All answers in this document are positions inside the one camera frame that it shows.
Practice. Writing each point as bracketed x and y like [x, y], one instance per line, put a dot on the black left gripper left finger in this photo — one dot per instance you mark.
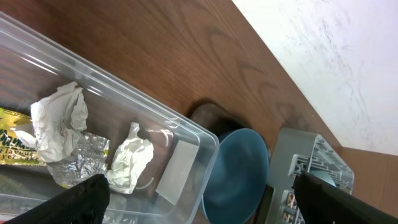
[86, 202]

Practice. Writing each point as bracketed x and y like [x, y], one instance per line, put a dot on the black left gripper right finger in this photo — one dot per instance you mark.
[320, 202]

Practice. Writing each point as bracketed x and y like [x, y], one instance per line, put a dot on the light blue bowl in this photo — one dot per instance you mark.
[323, 176]

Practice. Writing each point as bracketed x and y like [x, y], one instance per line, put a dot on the white tissue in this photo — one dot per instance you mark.
[129, 161]

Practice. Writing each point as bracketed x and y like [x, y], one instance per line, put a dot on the grey dishwasher rack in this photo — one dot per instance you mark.
[296, 152]

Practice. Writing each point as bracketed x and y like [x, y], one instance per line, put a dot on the clear plastic waste bin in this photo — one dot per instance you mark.
[171, 187]

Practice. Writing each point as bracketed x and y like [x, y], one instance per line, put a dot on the crumpled silver foil ball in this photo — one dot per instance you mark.
[89, 158]

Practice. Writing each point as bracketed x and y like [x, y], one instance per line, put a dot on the dark blue plate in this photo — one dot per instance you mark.
[238, 179]

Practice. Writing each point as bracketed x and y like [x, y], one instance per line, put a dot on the white crumpled paper ball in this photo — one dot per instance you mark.
[58, 121]

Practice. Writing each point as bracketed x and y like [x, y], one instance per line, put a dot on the yellow green wrapper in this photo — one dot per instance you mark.
[17, 140]

